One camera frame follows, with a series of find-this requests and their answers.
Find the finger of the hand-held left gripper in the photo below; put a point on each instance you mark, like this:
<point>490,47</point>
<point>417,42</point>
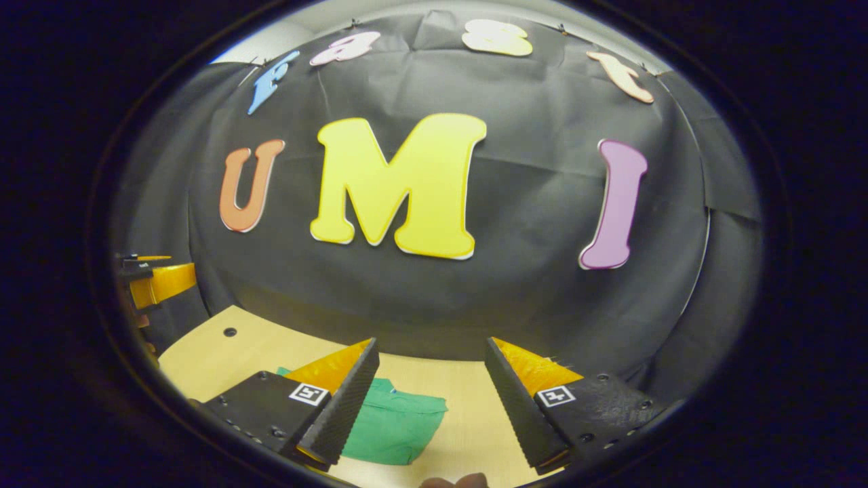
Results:
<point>152,258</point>
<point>169,281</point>

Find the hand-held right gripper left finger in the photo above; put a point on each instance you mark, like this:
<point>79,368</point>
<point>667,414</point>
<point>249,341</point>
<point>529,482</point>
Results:
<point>346,407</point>

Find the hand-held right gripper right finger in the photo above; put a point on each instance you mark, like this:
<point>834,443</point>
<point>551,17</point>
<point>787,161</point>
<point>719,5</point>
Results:
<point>519,407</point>

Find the green T-shirt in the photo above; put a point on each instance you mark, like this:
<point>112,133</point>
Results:
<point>400,427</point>

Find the black backdrop cloth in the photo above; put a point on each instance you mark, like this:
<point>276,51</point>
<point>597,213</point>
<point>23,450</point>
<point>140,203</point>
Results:
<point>529,203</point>

